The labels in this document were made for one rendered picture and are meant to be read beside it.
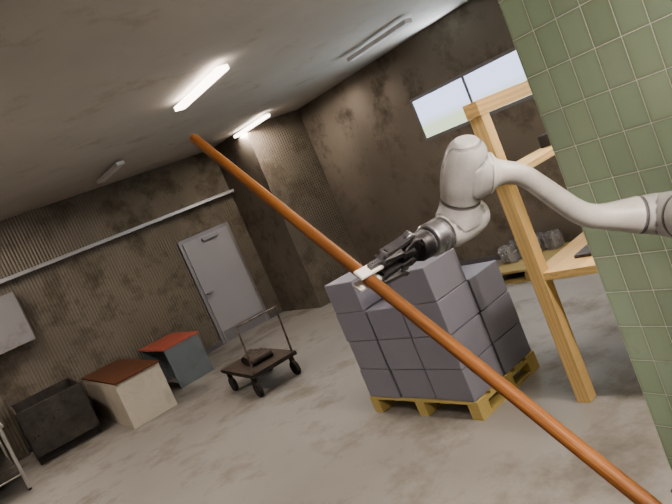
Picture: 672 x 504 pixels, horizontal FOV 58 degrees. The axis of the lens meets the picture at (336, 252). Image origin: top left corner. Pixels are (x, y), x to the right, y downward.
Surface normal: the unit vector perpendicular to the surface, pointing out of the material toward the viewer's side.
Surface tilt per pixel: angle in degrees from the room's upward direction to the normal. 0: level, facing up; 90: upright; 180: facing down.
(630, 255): 90
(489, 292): 90
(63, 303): 90
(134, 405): 90
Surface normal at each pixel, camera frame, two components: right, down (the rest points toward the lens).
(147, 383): 0.56, -0.13
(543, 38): -0.77, 0.39
